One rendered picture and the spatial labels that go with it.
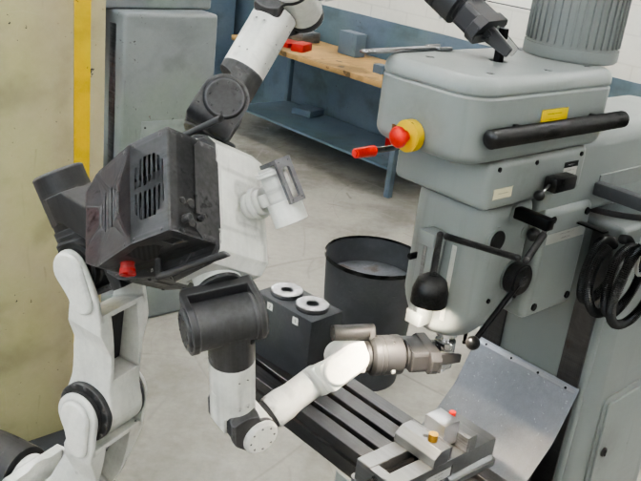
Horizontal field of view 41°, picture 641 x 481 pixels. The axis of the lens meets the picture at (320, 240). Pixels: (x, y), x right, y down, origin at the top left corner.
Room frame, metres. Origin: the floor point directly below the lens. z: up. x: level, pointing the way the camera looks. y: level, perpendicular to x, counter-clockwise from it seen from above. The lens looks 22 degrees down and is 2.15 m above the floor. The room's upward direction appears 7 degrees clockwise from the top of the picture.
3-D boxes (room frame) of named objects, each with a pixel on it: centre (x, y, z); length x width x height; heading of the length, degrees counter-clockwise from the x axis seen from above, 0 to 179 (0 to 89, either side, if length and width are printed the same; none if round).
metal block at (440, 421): (1.67, -0.33, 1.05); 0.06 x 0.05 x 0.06; 43
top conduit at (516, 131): (1.61, -0.43, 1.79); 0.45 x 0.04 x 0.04; 134
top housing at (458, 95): (1.70, -0.31, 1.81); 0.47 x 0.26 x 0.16; 134
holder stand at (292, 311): (2.08, 0.04, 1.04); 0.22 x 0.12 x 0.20; 48
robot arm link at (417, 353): (1.66, -0.22, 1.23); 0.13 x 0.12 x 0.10; 20
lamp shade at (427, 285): (1.51, -0.22, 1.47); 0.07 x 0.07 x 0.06
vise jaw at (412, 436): (1.63, -0.29, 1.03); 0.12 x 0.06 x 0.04; 43
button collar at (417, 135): (1.53, -0.14, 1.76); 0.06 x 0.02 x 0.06; 44
